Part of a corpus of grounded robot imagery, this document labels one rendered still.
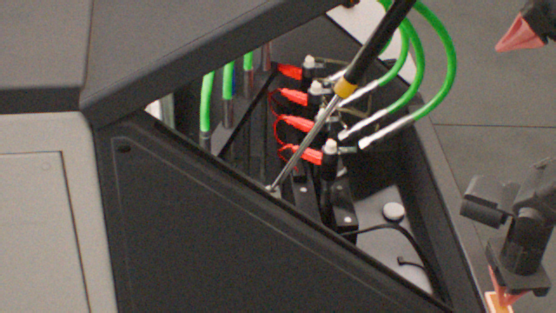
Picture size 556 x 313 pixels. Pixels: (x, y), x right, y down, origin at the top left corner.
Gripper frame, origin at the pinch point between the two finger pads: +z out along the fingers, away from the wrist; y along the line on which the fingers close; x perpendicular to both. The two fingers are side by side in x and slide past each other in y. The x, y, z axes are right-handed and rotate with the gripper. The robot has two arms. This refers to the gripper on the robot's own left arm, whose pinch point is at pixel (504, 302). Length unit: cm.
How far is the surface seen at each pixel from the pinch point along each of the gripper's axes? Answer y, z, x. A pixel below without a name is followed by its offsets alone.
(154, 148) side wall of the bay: 13, -43, -52
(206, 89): -22, -26, -45
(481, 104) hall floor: -175, 94, 73
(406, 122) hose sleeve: -21.4, -18.8, -13.4
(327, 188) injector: -21.5, -5.3, -24.7
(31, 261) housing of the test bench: 13, -27, -66
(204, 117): -22, -21, -45
